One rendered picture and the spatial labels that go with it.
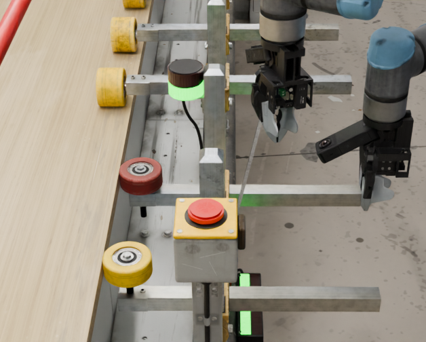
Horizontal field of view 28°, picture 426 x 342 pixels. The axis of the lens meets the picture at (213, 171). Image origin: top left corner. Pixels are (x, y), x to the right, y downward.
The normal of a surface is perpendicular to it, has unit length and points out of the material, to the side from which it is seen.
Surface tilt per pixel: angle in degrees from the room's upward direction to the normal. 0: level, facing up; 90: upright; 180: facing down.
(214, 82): 90
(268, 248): 0
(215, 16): 90
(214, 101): 90
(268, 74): 1
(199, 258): 90
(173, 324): 0
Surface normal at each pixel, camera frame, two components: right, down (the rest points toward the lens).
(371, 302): -0.02, 0.57
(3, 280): -0.01, -0.82
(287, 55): 0.33, 0.52
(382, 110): -0.28, 0.55
